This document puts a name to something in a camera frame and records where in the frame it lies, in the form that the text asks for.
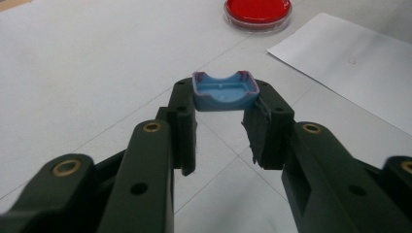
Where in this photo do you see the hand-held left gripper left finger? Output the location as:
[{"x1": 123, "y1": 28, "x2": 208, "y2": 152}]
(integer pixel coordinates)
[{"x1": 156, "y1": 77, "x2": 198, "y2": 177}]

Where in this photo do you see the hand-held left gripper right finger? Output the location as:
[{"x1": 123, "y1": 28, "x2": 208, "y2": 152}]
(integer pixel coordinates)
[{"x1": 241, "y1": 79, "x2": 295, "y2": 171}]

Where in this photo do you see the blue stamp cap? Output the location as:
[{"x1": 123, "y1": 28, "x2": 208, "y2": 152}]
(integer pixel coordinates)
[{"x1": 191, "y1": 70, "x2": 260, "y2": 113}]

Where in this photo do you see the white paper sheet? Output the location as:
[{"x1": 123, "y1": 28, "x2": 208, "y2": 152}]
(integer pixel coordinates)
[{"x1": 266, "y1": 13, "x2": 412, "y2": 137}]

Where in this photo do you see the red round ink pad dish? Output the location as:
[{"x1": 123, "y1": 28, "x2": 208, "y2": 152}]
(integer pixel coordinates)
[{"x1": 223, "y1": 0, "x2": 293, "y2": 35}]

